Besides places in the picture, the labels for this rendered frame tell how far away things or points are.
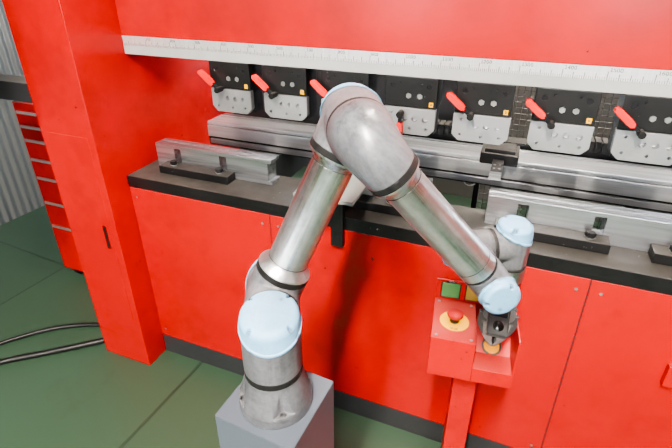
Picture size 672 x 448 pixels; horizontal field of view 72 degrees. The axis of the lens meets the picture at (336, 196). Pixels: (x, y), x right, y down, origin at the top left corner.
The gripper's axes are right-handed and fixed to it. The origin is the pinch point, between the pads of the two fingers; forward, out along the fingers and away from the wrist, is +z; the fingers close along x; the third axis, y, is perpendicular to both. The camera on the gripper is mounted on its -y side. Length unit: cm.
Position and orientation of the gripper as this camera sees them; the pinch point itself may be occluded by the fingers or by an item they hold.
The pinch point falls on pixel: (492, 344)
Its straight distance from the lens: 127.7
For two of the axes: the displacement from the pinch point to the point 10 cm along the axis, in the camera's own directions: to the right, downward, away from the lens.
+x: -9.7, -1.1, 2.3
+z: 0.2, 8.5, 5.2
